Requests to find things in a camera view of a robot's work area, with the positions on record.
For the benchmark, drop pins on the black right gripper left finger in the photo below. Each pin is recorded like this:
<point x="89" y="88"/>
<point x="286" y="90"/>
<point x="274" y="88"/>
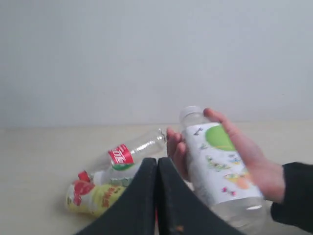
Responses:
<point x="134" y="212"/>

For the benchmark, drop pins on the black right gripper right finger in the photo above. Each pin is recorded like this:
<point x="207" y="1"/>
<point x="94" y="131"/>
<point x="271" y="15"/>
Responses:
<point x="179" y="210"/>

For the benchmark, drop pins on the clear bottle green label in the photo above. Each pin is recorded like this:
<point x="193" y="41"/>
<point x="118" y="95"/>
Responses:
<point x="117" y="175"/>

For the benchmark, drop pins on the yellow juice bottle red cap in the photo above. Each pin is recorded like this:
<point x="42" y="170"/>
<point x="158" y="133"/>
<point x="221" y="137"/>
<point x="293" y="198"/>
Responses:
<point x="85" y="196"/>

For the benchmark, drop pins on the clear bottle fruit label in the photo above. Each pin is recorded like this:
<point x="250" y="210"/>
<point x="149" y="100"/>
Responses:
<point x="219" y="176"/>

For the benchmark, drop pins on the black sleeved forearm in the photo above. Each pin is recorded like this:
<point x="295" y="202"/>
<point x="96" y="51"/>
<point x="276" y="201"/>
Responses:
<point x="296" y="209"/>

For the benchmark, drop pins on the clear cola bottle red label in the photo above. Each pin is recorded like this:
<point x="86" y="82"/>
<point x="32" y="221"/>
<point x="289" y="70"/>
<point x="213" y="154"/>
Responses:
<point x="131" y="152"/>

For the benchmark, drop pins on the person's open hand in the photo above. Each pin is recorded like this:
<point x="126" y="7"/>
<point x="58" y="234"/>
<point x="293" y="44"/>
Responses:
<point x="267" y="175"/>

